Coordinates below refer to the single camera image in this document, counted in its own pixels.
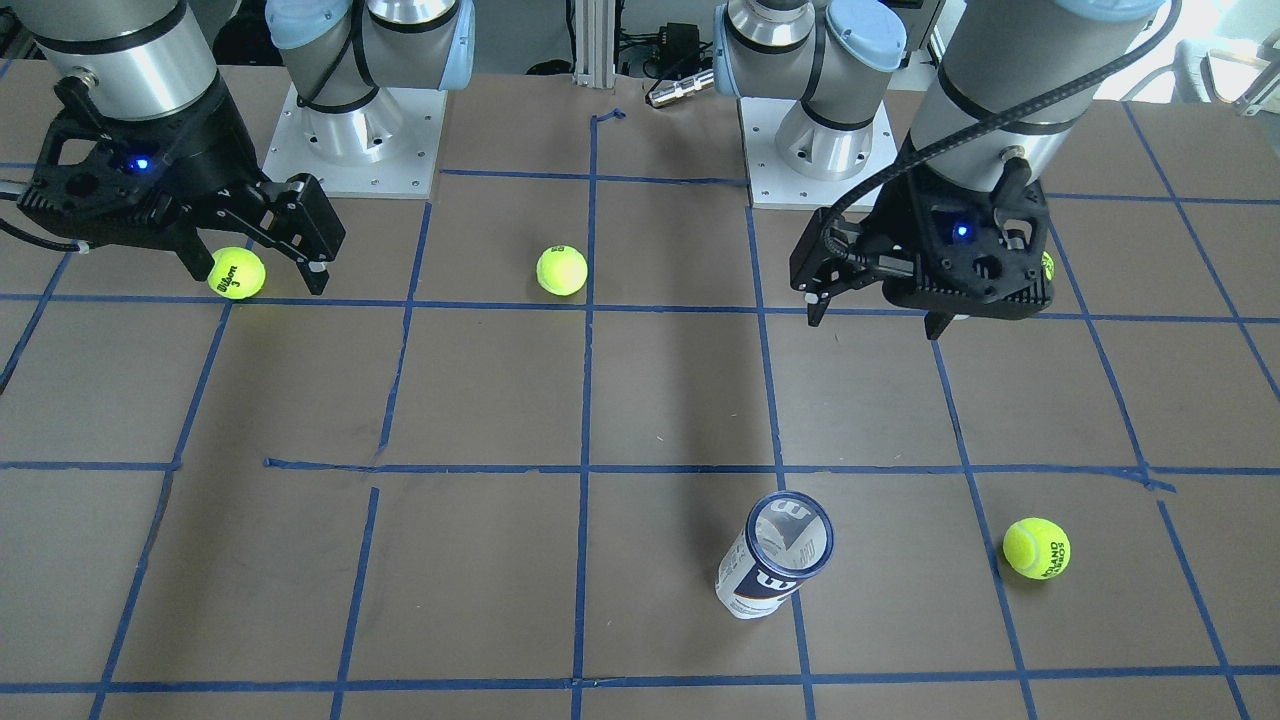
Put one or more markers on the white blue tennis ball can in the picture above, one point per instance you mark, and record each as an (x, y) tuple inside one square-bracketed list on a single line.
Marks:
[(786, 540)]

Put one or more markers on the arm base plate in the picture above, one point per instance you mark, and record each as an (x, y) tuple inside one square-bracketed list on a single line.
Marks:
[(386, 150), (795, 163)]

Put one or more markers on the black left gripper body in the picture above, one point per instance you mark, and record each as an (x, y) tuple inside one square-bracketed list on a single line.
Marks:
[(893, 212)]

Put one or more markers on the aluminium frame post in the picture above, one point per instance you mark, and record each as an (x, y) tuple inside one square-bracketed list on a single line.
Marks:
[(593, 35)]

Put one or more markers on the tennis ball with Roland print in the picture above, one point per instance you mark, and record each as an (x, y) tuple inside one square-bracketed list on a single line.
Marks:
[(1036, 548)]

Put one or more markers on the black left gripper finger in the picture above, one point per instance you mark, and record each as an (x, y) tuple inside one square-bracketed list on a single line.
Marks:
[(830, 261), (936, 323)]

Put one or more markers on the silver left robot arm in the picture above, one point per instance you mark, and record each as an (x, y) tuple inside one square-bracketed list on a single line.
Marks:
[(1014, 80)]

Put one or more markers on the tennis ball with Wilson print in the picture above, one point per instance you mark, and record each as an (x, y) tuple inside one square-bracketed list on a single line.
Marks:
[(236, 273)]

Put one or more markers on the tennis ball centre table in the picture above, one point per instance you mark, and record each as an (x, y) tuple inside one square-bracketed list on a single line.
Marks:
[(561, 270)]

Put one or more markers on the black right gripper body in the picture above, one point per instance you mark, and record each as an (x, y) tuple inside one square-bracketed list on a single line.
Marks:
[(205, 146)]

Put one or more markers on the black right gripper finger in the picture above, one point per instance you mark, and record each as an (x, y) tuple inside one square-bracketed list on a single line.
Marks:
[(297, 219), (197, 260)]

